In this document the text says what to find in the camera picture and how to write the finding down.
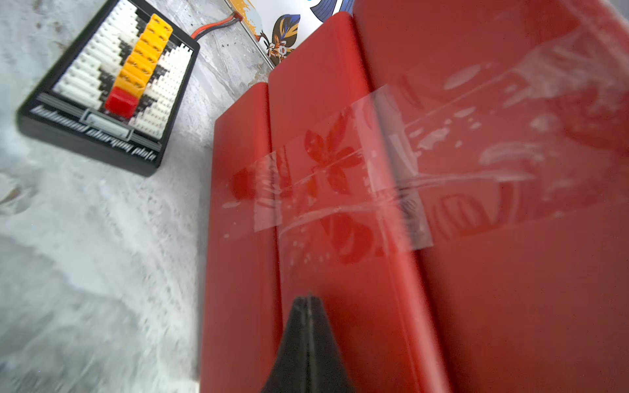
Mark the red drawer cabinet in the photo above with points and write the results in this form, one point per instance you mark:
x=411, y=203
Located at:
x=450, y=178

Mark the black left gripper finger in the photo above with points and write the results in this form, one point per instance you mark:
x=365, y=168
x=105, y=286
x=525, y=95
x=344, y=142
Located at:
x=308, y=358

